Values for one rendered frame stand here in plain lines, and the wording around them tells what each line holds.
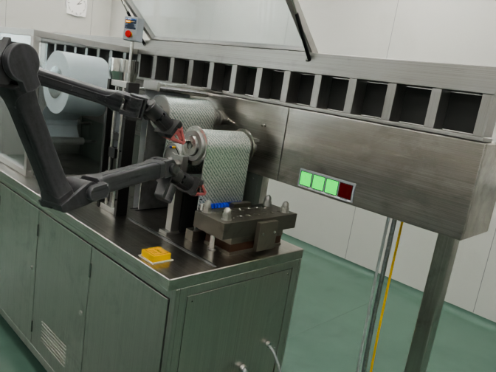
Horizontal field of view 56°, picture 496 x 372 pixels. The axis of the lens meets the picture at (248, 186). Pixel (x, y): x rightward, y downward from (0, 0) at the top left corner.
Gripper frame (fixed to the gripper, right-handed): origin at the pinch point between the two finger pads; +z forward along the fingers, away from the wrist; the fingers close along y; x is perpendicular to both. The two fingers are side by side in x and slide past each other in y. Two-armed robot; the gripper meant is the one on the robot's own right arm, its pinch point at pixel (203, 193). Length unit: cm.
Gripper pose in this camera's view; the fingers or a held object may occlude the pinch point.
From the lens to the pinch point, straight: 177.7
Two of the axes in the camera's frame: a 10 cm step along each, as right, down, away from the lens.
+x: 4.5, -8.9, 1.2
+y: 7.0, 2.6, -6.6
